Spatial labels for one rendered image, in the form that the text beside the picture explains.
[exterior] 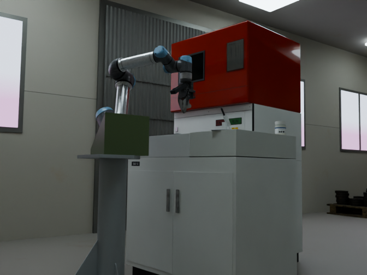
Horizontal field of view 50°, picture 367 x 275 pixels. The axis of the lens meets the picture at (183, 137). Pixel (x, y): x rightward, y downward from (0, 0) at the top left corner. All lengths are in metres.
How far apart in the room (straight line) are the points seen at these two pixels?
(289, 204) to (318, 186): 4.75
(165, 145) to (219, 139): 0.45
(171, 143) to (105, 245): 0.72
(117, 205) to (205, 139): 0.62
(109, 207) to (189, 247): 0.52
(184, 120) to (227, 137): 1.17
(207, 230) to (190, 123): 1.22
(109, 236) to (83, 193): 2.31
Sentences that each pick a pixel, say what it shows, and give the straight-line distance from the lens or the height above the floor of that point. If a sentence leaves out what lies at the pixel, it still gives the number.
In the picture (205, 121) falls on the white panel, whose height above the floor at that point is 1.12.
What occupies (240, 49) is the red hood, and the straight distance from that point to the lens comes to 2.94.
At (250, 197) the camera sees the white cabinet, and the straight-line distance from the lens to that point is 2.22.
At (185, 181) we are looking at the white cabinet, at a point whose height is 0.67.
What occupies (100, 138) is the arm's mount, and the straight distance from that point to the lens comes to 2.22.
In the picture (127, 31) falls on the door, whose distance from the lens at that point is 4.97.
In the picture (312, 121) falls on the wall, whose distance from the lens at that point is 7.23.
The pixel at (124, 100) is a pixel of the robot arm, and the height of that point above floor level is 1.19.
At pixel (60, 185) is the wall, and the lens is 4.46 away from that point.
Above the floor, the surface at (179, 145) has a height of 0.89.
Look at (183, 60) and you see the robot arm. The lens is 2.50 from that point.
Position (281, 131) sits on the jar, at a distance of 2.58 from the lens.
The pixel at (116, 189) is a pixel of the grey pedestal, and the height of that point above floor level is 0.63.
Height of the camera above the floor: 0.76
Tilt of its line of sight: 4 degrees up
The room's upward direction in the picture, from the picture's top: 1 degrees clockwise
